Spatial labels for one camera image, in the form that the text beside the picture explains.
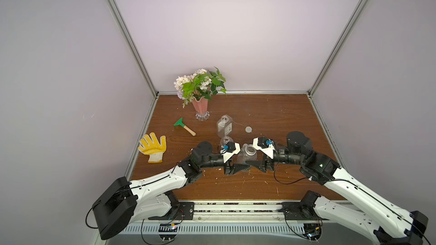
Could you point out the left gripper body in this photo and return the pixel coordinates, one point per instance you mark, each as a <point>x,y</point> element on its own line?
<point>225,168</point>

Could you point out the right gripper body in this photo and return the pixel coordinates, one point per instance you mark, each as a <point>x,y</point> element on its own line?
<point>267,163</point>

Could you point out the round clear bottle front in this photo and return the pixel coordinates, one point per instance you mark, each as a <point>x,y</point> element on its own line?
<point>247,153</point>

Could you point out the round clear bottle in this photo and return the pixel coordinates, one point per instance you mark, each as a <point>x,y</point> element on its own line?
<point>247,153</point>
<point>225,140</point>

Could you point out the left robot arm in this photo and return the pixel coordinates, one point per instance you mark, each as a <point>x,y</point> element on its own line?
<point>124,201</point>

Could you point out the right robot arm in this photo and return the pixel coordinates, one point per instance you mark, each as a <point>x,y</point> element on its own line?
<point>375,218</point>

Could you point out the round clear bottle middle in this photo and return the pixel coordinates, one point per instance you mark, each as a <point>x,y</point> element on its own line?
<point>225,140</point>

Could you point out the square clear bottle with label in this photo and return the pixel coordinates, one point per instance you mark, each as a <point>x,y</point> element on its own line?
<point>224,126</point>

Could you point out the yellow work glove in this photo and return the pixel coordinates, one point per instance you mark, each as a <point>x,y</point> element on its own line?
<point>153,147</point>

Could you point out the pink vase with flowers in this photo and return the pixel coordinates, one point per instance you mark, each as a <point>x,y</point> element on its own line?
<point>199,88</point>

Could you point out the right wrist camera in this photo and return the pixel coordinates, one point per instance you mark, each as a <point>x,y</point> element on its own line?
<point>265,145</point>

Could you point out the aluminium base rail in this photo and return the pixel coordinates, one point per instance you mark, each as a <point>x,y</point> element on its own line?
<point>232,218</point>

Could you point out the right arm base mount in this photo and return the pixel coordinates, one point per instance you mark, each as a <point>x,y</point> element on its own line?
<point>299,211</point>

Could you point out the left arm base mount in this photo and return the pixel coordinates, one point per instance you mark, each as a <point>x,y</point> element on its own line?
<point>177,210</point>

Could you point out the green scraper wooden handle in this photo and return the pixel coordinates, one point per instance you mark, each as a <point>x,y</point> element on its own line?
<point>180,123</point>

